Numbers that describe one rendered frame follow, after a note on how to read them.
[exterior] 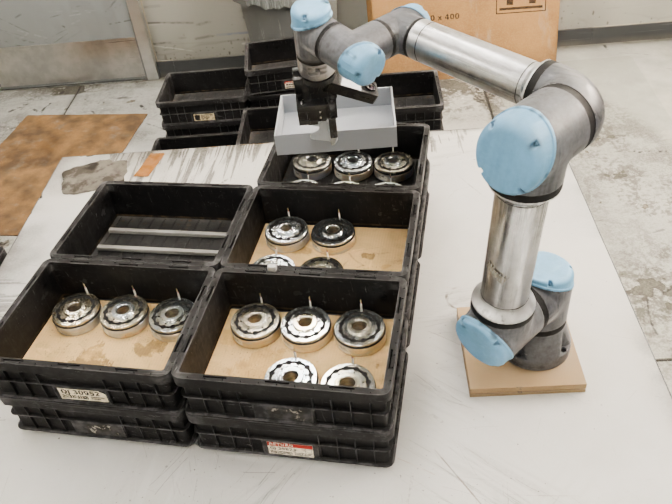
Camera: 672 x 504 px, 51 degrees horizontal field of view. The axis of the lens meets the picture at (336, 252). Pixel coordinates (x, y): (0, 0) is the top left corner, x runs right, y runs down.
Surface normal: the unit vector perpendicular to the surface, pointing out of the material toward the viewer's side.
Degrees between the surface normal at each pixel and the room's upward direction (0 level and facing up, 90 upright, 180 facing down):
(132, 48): 90
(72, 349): 0
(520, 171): 83
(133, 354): 0
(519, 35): 74
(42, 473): 0
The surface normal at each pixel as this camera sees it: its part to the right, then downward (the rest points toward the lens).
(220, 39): -0.01, 0.65
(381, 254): -0.09, -0.76
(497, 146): -0.72, 0.39
